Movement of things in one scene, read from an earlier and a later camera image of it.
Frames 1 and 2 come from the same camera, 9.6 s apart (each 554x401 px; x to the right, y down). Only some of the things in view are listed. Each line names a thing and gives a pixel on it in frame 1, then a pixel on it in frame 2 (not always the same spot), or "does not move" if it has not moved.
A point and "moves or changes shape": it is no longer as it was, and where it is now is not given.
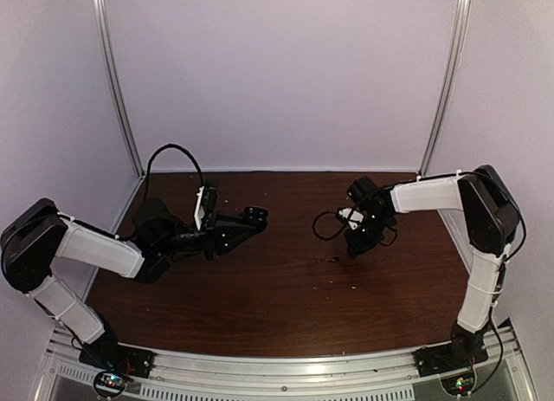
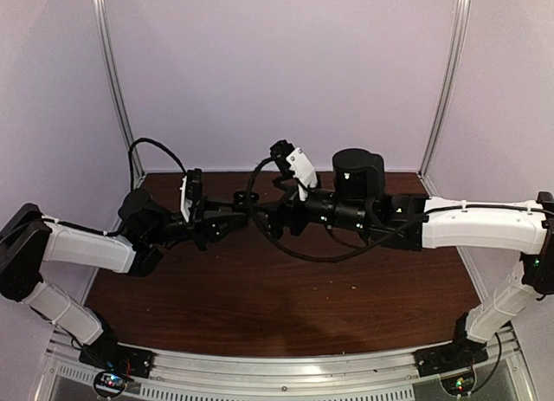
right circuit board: (460, 385) does not move
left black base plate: (119, 358) does not move
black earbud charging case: (256, 217) moves or changes shape
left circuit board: (109, 384) does not move
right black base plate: (435, 359) does not move
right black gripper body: (370, 236) -> (299, 221)
